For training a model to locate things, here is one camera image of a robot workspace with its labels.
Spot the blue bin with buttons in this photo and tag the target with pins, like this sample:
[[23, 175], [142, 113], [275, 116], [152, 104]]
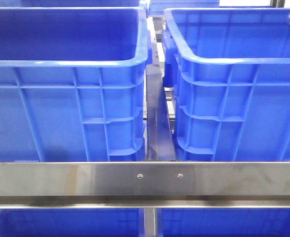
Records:
[[72, 83]]

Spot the blue bin at left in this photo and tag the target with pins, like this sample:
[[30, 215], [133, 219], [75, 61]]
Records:
[[229, 71]]

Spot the far blue crate top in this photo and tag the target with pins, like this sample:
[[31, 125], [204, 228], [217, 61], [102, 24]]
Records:
[[157, 7]]

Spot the blue bin lower right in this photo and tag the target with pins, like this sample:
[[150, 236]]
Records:
[[224, 222]]

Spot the blue bin lower left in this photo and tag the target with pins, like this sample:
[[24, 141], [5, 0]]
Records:
[[71, 223]]

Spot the right rail screw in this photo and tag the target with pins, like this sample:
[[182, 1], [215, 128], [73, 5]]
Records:
[[180, 176]]

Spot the rail screw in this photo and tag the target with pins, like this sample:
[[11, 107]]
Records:
[[180, 176], [140, 176]]

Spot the left rail screw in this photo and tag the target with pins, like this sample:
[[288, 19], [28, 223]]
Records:
[[140, 176]]

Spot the stainless steel shelf rail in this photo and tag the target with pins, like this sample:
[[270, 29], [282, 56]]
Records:
[[115, 185]]

